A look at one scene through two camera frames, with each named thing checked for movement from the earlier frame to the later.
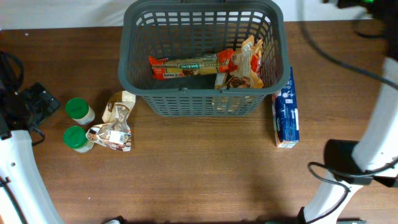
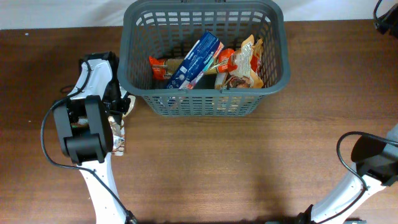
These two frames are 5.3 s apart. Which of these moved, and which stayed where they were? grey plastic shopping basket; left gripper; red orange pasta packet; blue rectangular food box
Moved: left gripper; blue rectangular food box
Stayed: red orange pasta packet; grey plastic shopping basket
